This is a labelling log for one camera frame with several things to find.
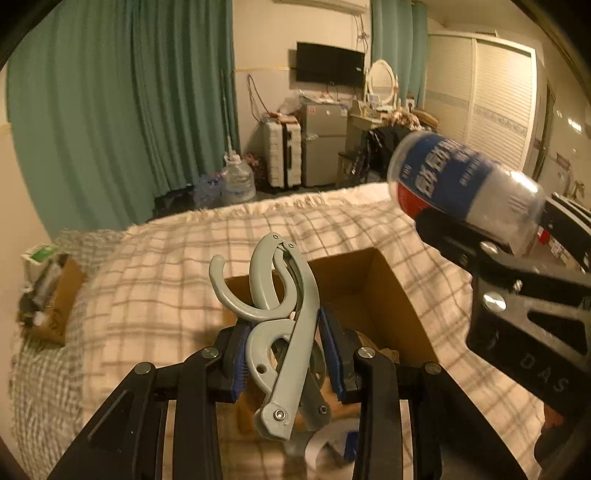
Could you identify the grey fridge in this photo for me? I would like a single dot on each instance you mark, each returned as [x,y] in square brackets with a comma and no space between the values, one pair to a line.
[323,143]

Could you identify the white tape roll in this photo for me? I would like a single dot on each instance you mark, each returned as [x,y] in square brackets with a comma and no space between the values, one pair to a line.
[325,438]

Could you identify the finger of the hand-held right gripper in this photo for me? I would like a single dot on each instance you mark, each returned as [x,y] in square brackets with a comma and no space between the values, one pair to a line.
[568,221]
[521,304]

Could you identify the large water jug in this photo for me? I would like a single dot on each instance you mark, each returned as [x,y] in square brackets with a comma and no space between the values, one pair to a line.
[238,182]

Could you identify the pack of plastic bottles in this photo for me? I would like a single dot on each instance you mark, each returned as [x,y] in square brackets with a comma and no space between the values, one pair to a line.
[208,189]

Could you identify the white suitcase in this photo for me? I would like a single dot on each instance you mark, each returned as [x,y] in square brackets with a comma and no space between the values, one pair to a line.
[279,154]

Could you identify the narrow green curtain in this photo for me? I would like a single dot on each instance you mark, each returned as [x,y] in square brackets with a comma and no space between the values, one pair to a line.
[399,41]

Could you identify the black clothes on chair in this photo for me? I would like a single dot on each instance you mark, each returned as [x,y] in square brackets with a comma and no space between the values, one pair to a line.
[378,147]

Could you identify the green and white carton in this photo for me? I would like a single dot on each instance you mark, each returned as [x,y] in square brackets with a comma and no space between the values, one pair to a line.
[39,256]

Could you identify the dressing table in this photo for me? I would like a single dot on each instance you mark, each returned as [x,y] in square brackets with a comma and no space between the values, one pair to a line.
[362,122]

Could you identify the white air conditioner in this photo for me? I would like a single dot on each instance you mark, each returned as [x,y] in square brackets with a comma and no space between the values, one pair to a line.
[346,4]

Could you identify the grey folding hanger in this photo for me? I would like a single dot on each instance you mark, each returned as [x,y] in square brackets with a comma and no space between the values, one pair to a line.
[281,323]

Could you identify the wide green curtain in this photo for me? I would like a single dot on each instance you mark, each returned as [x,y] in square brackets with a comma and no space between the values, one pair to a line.
[115,101]

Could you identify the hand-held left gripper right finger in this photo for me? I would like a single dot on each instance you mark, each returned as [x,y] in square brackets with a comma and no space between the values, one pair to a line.
[331,357]

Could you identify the small cardboard box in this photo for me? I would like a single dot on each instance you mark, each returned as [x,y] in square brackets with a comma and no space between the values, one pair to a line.
[62,300]

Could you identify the black wall television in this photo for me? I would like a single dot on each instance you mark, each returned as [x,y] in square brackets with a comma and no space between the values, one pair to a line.
[328,64]

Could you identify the clear bottle with blue label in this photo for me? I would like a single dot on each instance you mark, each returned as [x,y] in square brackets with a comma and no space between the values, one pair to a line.
[461,180]

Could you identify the white sliding-door wardrobe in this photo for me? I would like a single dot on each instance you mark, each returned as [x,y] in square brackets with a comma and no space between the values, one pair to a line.
[489,97]

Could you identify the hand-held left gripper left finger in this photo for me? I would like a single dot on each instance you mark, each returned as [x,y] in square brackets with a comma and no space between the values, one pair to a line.
[239,369]

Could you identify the white oval mirror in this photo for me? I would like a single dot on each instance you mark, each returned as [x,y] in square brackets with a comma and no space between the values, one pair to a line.
[382,81]

